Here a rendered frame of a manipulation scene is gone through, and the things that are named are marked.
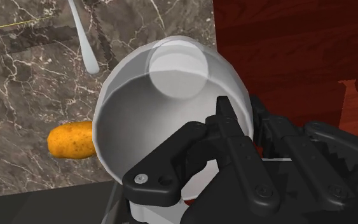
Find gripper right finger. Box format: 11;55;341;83
249;94;358;203

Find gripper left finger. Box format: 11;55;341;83
122;95;281;216

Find white bowl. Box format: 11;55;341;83
92;34;256;224

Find brown potato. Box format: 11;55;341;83
46;120;97;160

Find white spoon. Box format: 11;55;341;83
67;0;100;75

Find dark serrated knife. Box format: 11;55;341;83
84;0;120;71

